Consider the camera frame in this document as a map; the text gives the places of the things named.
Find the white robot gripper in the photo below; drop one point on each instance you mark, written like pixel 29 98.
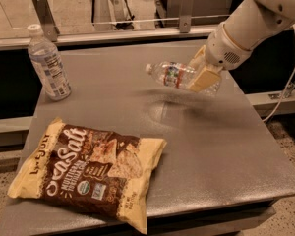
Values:
pixel 223 49

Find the clear water bottle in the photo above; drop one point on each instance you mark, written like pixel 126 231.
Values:
pixel 176 75

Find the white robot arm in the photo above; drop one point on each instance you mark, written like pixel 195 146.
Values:
pixel 234 40

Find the brown sea salt chip bag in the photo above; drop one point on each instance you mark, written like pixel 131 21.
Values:
pixel 97 171

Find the upright labelled water bottle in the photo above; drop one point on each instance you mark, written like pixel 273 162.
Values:
pixel 47 62

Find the right metal rail bracket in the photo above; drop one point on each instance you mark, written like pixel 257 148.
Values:
pixel 185 15

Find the metal rail bracket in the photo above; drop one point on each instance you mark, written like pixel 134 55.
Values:
pixel 185 15
pixel 46 19

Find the left metal rail bracket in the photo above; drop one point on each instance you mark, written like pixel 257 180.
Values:
pixel 46 19

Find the horizontal metal rail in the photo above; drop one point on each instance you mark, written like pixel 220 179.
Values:
pixel 114 37

